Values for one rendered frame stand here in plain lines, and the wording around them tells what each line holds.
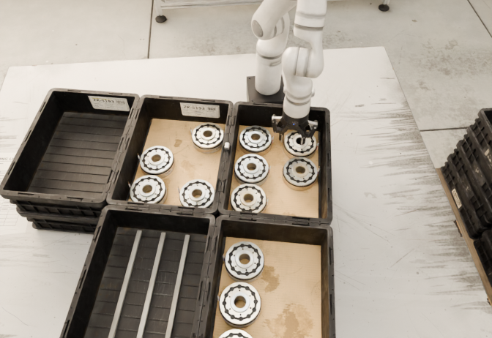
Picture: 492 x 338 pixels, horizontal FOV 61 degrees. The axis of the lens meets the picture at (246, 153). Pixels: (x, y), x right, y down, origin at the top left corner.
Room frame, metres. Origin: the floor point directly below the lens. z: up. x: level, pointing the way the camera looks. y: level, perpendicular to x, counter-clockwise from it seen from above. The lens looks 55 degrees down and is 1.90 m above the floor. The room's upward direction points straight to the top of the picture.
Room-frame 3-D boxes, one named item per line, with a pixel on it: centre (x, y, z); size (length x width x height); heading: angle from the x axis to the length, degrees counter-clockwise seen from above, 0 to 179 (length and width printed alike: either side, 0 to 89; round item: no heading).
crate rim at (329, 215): (0.68, -0.09, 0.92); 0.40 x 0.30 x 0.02; 174
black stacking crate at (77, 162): (0.74, 0.50, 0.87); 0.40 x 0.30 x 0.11; 174
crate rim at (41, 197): (0.74, 0.50, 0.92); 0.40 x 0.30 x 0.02; 174
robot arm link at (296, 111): (0.80, -0.15, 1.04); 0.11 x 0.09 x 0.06; 169
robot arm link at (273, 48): (1.08, -0.08, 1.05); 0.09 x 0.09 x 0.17; 38
